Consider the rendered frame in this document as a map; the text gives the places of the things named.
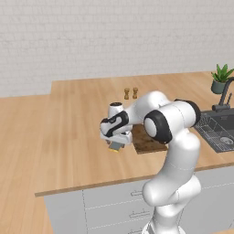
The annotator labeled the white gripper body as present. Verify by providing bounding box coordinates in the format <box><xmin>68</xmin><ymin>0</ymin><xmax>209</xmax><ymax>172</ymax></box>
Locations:
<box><xmin>101</xmin><ymin>131</ymin><xmax>134</xmax><ymax>147</ymax></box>

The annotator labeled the dark grey tap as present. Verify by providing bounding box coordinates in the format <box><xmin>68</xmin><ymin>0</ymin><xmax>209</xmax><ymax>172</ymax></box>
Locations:
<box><xmin>211</xmin><ymin>76</ymin><xmax>234</xmax><ymax>112</ymax></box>

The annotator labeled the green plant in grey pot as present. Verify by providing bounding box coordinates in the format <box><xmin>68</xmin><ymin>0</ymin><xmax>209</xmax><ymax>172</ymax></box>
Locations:
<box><xmin>210</xmin><ymin>63</ymin><xmax>234</xmax><ymax>95</ymax></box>

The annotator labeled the yellow and grey sponge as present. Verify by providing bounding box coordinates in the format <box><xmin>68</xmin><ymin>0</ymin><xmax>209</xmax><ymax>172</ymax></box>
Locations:
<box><xmin>108</xmin><ymin>142</ymin><xmax>123</xmax><ymax>154</ymax></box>

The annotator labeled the dark brown cutting board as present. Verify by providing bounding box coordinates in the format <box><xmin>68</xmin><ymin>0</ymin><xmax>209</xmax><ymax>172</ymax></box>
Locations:
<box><xmin>131</xmin><ymin>122</ymin><xmax>169</xmax><ymax>155</ymax></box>

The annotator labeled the grey drawer front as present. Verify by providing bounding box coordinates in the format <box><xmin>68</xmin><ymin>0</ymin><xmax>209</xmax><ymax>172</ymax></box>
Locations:
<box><xmin>86</xmin><ymin>223</ymin><xmax>154</xmax><ymax>234</ymax></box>
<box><xmin>82</xmin><ymin>179</ymin><xmax>148</xmax><ymax>210</ymax></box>
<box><xmin>84</xmin><ymin>203</ymin><xmax>157</xmax><ymax>230</ymax></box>

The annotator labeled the grey cupboard door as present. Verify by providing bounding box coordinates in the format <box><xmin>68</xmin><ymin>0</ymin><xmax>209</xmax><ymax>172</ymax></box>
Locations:
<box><xmin>43</xmin><ymin>190</ymin><xmax>89</xmax><ymax>234</ymax></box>

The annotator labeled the dark grey sink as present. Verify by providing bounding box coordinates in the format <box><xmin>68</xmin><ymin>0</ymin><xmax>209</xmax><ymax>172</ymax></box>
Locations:
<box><xmin>193</xmin><ymin>110</ymin><xmax>234</xmax><ymax>154</ymax></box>

